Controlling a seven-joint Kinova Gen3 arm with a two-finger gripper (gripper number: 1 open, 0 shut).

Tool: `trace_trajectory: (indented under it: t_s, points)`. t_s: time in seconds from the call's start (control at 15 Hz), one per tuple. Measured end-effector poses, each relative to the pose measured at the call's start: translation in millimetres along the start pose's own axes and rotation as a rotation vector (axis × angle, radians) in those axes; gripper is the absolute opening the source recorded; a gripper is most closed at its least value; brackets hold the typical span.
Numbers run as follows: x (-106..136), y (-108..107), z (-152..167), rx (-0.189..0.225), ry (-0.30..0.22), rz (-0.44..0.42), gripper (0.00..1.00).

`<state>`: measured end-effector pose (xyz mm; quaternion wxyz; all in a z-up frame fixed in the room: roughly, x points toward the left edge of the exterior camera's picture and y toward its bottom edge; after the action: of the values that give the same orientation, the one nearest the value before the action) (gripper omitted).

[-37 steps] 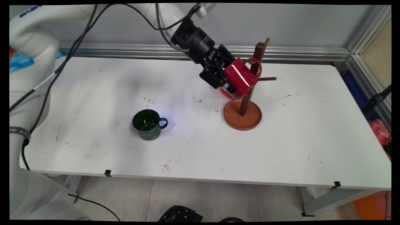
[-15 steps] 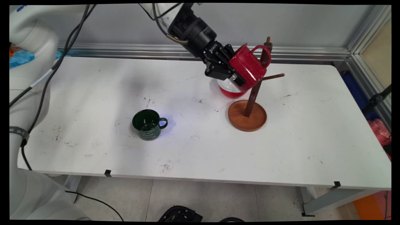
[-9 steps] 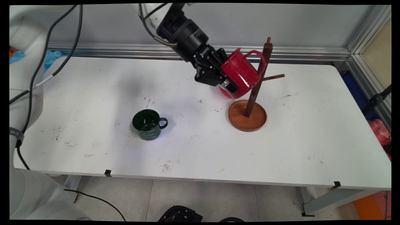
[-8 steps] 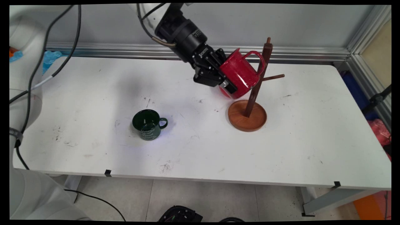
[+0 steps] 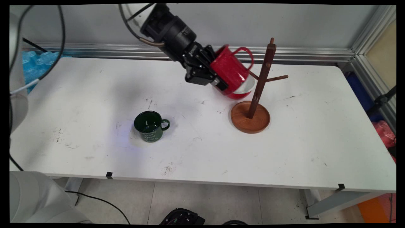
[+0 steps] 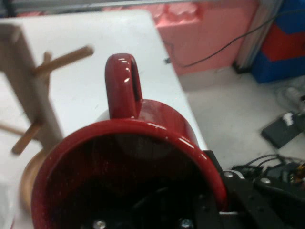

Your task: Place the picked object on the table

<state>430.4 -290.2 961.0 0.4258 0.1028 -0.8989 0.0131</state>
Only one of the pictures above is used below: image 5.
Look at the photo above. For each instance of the black tape marker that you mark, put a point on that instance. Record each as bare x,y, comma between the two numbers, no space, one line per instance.
340,187
109,175

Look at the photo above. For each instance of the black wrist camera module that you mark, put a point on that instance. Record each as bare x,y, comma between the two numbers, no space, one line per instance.
156,22

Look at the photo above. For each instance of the orange box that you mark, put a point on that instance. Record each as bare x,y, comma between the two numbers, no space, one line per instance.
373,210

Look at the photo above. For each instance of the dark green mug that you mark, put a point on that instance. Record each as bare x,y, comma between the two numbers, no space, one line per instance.
150,128

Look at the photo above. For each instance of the wooden mug tree stand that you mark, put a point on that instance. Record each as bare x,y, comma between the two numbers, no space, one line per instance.
250,120

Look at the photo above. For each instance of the thin black rod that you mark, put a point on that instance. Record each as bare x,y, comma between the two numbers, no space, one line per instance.
34,45

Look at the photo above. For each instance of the black round floor object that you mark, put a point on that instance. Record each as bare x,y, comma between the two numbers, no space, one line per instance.
234,222

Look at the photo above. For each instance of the black device on floor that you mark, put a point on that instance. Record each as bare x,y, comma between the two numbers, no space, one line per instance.
182,218

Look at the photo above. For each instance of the grey table leg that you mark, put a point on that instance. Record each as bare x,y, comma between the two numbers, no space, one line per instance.
341,201
74,186

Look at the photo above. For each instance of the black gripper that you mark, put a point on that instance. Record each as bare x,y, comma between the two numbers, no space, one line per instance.
182,38

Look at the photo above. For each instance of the blue box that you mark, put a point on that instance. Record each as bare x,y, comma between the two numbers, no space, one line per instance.
359,91

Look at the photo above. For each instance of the yellow wall panel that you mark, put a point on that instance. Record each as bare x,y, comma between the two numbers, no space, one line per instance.
383,53

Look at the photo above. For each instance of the red enamel mug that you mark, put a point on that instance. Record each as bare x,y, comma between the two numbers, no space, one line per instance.
226,69

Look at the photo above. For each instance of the aluminium frame rail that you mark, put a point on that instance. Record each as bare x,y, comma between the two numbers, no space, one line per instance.
126,50
373,72

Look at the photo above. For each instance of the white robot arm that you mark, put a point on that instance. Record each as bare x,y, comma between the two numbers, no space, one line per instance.
31,196

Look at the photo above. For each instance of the black stand clamp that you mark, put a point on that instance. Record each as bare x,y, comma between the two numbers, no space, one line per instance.
381,100

